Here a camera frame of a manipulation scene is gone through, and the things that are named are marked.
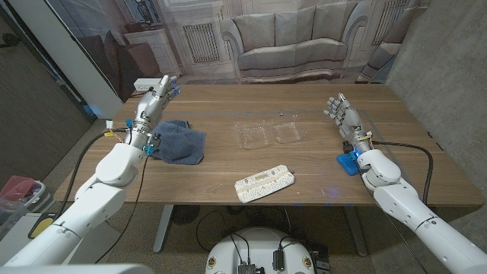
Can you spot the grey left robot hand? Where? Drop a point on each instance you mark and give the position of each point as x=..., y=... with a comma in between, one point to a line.
x=152, y=106

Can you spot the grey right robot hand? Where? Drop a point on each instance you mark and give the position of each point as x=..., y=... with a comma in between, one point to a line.
x=348, y=120

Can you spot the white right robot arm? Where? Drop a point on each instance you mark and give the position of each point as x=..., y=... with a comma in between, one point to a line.
x=403, y=205

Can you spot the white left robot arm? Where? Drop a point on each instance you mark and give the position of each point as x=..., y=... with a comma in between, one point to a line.
x=95, y=201

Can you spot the blue towel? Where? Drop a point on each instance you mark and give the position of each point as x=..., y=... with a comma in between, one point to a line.
x=182, y=144

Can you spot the clear plastic clamshell container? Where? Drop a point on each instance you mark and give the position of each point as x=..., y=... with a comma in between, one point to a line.
x=288, y=132
x=253, y=137

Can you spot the white patterned pen case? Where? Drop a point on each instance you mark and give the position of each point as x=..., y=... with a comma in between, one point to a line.
x=264, y=183

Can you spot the white power strip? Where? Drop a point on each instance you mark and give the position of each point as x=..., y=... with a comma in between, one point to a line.
x=146, y=83

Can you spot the blue flat plastic object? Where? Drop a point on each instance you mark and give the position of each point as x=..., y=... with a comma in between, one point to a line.
x=347, y=163

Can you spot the printed living room backdrop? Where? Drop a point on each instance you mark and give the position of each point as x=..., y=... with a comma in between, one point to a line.
x=289, y=42

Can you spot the black round floor fan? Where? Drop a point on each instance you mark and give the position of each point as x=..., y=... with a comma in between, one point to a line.
x=185, y=214

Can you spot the grey metal table leg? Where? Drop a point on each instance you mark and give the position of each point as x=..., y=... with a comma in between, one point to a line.
x=163, y=228
x=356, y=232

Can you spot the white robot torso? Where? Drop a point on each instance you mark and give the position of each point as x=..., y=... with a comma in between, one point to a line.
x=258, y=247

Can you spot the storage bin with red lid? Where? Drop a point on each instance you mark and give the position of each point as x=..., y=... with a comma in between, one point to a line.
x=19, y=190

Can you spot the yellow and black device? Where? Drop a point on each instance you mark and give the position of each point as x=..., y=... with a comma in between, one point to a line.
x=42, y=227

